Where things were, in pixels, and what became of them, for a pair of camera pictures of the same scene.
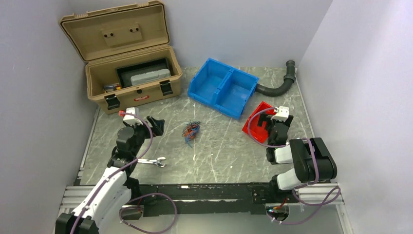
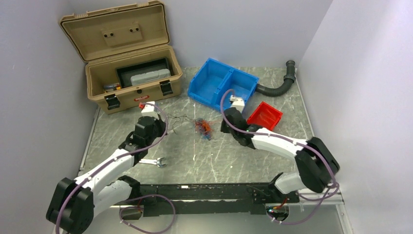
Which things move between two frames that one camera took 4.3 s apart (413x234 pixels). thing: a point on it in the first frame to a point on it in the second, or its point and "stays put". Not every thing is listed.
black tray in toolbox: (124, 73) stays put
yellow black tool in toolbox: (112, 87) stays put
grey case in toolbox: (150, 76) stays put
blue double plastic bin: (226, 88) stays put
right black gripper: (267, 118) to (223, 128)
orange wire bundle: (188, 131) to (206, 125)
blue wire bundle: (190, 130) to (205, 135)
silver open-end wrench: (158, 162) stays put
